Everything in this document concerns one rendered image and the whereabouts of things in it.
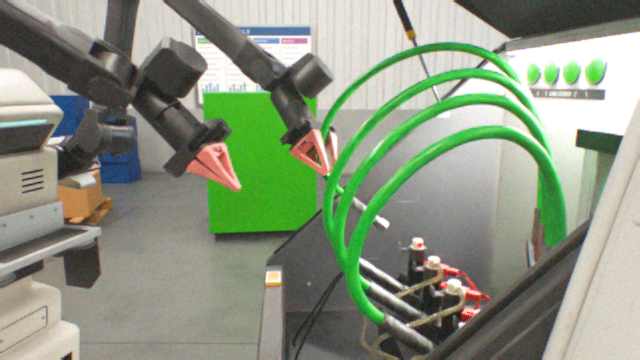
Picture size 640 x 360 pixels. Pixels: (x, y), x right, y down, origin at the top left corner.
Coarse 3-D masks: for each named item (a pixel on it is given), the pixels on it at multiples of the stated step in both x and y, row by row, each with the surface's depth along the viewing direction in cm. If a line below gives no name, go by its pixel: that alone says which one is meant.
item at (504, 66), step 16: (416, 48) 74; (432, 48) 74; (448, 48) 73; (464, 48) 72; (480, 48) 72; (384, 64) 76; (496, 64) 71; (336, 112) 81; (320, 160) 83; (336, 192) 83
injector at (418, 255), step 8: (424, 248) 73; (408, 256) 74; (416, 256) 72; (424, 256) 73; (408, 264) 74; (408, 272) 74; (416, 272) 73; (400, 280) 74; (408, 280) 74; (416, 280) 73
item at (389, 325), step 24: (432, 144) 45; (456, 144) 45; (528, 144) 46; (408, 168) 45; (552, 168) 46; (384, 192) 45; (552, 192) 47; (552, 216) 48; (360, 240) 46; (552, 240) 49; (360, 288) 48; (384, 312) 49; (408, 336) 49
